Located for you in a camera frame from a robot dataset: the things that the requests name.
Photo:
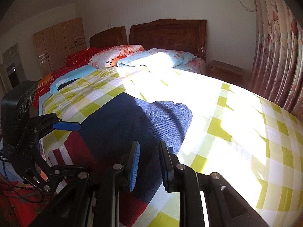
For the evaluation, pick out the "dark wooden headboard right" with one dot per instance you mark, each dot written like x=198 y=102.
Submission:
x=187 y=35

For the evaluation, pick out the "pink floral curtain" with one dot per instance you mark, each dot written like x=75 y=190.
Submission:
x=277 y=67

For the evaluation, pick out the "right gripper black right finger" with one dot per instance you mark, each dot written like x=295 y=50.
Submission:
x=168 y=162

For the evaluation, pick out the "dark wooden nightstand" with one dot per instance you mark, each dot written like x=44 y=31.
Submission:
x=225 y=72

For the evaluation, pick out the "dark wooden headboard left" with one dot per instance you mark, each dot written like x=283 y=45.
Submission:
x=109 y=38

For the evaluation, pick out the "dark wooden headboard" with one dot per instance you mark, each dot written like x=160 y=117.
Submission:
x=109 y=38
x=187 y=35

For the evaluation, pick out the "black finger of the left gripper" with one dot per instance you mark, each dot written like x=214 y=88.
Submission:
x=68 y=171

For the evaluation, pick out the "red white striped navy sweater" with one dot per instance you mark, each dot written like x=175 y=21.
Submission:
x=108 y=133

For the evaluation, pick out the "red floral bedding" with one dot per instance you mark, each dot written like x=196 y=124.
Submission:
x=73 y=62

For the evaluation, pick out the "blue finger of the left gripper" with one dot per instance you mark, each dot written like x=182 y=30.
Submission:
x=67 y=126

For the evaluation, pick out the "light blue floral pillow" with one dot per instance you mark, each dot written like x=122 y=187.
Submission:
x=156 y=58

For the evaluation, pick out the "light wooden wardrobe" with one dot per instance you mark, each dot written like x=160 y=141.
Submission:
x=54 y=44

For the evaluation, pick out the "black camera box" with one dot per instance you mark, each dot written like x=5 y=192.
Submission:
x=15 y=113

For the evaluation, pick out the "light blue blanket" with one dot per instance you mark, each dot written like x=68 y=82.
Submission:
x=74 y=74

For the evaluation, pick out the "orange floral pillow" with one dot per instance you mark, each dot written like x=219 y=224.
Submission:
x=105 y=58

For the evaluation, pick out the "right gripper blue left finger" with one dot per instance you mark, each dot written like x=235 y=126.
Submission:
x=132 y=165

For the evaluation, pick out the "green white checked bedsheet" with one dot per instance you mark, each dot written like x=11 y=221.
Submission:
x=253 y=143

